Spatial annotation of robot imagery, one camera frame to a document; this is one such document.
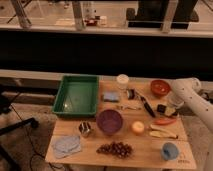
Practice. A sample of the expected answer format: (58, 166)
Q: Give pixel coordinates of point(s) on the black handled knife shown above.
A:
(146, 104)

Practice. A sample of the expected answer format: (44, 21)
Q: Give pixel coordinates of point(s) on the blue cloth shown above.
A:
(65, 146)

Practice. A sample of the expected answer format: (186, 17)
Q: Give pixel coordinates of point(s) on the metal fork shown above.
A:
(121, 107)

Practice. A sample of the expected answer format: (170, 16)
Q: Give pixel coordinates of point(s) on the white lidded jar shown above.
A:
(122, 81)

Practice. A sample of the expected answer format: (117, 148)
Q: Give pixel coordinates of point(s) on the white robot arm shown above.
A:
(185, 91)

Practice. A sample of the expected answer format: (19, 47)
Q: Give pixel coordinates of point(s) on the blue sponge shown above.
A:
(110, 97)

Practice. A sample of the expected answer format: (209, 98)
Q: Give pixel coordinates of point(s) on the green plastic tray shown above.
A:
(77, 97)

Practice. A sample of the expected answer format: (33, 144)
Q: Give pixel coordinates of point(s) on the black yellow eraser block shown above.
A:
(166, 111)

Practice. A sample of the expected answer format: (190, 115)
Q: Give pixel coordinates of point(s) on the yellow apple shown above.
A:
(137, 127)

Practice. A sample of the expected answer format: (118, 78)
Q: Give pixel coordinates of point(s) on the purple bowl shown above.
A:
(109, 121)

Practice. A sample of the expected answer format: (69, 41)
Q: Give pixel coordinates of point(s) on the blue cup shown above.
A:
(169, 151)

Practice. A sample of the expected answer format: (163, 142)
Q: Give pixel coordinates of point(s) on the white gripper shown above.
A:
(174, 101)

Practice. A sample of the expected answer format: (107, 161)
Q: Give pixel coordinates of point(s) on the bunch of dark grapes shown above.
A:
(118, 149)

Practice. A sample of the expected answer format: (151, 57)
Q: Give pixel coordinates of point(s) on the small black white can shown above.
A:
(130, 94)

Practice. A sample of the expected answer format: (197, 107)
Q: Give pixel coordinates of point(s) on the red bowl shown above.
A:
(160, 88)

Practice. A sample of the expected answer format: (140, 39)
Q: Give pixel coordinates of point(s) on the small metal cup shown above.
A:
(85, 129)

